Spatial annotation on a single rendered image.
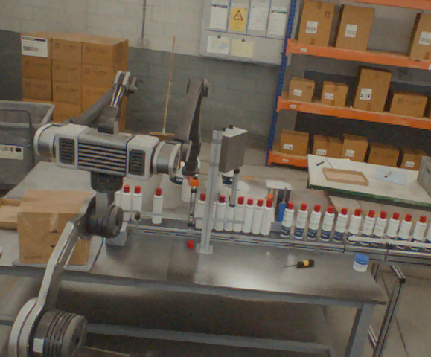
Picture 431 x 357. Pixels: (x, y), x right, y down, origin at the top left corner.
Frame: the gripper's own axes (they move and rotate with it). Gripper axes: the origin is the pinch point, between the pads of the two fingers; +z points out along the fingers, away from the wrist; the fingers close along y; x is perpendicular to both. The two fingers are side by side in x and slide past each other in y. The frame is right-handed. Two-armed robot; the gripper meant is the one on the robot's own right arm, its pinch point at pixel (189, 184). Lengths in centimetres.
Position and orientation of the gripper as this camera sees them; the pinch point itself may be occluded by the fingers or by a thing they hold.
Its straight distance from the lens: 262.2
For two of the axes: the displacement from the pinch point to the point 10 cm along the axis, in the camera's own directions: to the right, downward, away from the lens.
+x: -0.2, 4.0, -9.1
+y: -9.9, -1.1, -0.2
